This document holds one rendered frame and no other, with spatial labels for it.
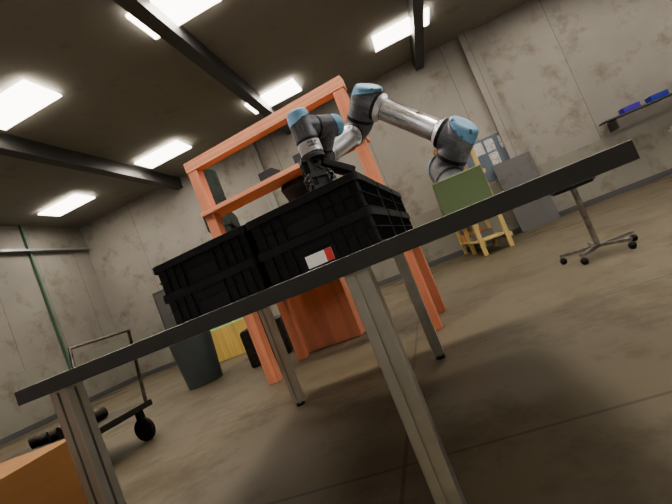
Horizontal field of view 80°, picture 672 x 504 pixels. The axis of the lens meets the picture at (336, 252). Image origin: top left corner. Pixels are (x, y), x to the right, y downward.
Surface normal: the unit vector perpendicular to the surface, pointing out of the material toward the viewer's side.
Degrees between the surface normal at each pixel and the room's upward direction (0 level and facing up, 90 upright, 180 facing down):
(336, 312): 90
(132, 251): 90
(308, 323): 90
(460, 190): 90
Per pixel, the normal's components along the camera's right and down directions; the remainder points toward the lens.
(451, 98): -0.22, 0.03
